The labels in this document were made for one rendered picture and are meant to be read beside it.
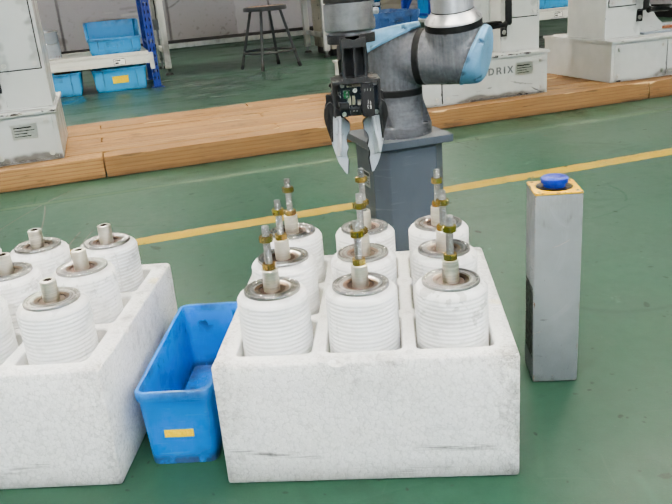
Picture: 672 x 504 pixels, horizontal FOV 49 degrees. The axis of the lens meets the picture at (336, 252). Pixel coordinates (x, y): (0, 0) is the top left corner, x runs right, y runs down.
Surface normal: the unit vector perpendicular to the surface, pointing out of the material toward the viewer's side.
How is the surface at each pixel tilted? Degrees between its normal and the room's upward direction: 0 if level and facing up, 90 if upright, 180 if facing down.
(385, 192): 90
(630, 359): 0
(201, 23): 90
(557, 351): 90
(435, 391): 90
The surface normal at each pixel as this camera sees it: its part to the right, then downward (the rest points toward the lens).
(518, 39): 0.30, 0.31
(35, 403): -0.04, 0.35
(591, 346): -0.08, -0.94
